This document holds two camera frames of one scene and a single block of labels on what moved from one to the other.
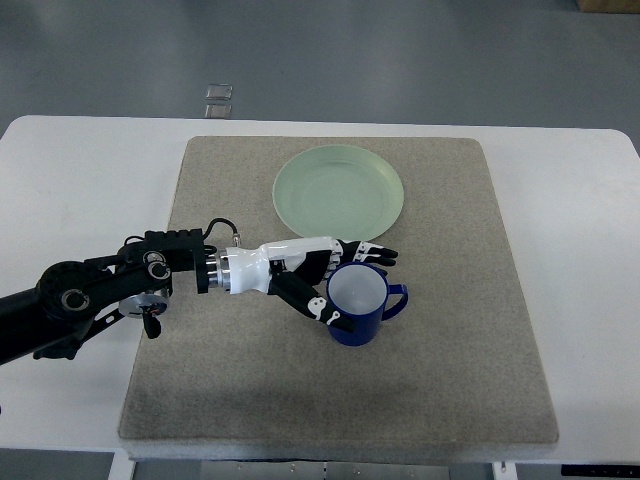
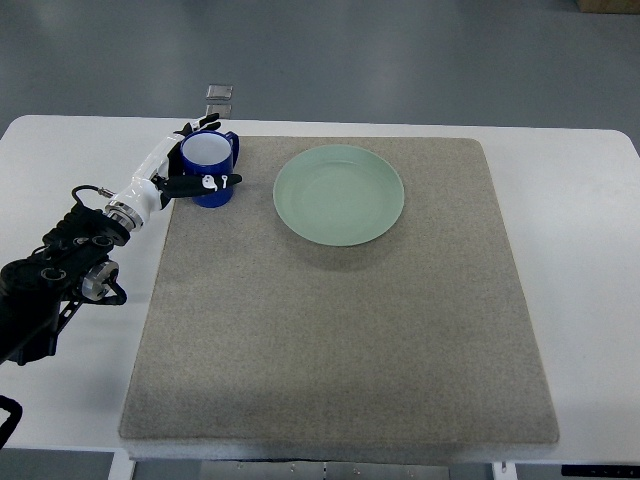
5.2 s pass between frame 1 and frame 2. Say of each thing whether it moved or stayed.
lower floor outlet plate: stayed
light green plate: stayed
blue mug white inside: moved
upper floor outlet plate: stayed
